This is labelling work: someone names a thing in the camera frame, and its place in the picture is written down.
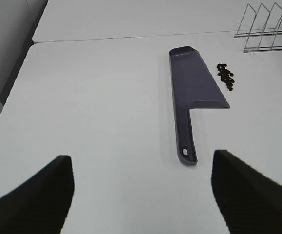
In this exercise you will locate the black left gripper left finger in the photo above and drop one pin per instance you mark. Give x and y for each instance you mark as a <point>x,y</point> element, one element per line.
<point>41,204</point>

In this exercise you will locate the purple plastic dustpan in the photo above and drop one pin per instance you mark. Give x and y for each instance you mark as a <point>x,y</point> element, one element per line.
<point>193,87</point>

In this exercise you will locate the metal wire dish rack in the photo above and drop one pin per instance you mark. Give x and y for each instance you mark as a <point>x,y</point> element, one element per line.
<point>260,28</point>

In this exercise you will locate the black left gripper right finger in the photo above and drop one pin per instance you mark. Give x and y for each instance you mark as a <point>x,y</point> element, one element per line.
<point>249,202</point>

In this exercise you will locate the pile of coffee beans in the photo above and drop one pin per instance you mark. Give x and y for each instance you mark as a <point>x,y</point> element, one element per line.
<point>226,75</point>

